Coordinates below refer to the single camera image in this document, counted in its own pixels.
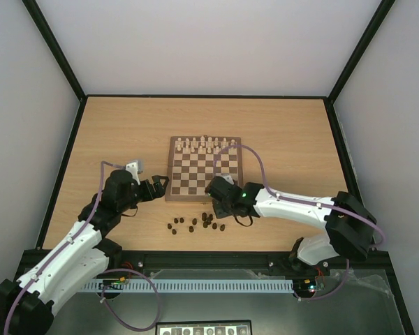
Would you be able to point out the black aluminium frame rail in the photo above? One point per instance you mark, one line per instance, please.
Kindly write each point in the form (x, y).
(268, 263)

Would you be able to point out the wooden chess board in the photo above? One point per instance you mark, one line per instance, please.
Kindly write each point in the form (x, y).
(189, 174)

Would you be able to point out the white chess pieces row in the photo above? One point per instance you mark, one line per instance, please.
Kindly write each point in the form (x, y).
(202, 145)

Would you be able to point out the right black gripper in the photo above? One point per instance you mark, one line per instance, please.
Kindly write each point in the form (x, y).
(224, 204)

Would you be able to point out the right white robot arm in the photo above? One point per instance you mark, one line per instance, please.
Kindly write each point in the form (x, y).
(347, 228)

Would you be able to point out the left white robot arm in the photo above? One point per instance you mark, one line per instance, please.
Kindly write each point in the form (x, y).
(29, 304)

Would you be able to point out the white slotted cable duct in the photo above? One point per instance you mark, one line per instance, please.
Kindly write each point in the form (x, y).
(193, 286)

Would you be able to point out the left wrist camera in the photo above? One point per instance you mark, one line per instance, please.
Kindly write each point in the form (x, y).
(135, 166)

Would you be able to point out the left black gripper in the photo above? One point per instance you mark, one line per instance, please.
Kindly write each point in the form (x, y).
(160, 190)

